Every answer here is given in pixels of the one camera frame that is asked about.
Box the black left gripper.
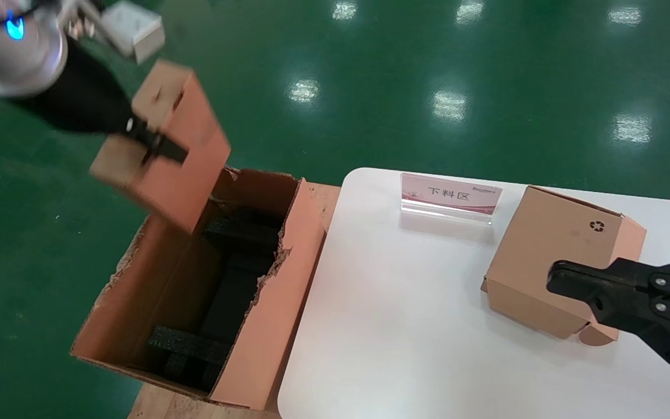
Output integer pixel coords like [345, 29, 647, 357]
[12, 35, 189, 165]

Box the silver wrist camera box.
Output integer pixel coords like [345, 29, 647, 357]
[101, 1, 166, 65]

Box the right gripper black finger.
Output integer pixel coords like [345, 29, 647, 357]
[547, 284, 670, 396]
[547, 255, 670, 309]

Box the small cardboard box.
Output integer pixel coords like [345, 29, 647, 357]
[90, 58, 232, 235]

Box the big open cardboard box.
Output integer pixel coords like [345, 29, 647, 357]
[70, 168, 341, 411]

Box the pink acrylic table sign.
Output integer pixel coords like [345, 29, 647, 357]
[400, 172, 503, 225]

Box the silver camera mounting bracket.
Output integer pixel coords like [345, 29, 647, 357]
[59, 0, 115, 44]

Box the black foam block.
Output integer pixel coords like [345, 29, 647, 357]
[148, 326, 236, 392]

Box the cardboard box with recycling symbol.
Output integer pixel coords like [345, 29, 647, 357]
[480, 185, 648, 347]

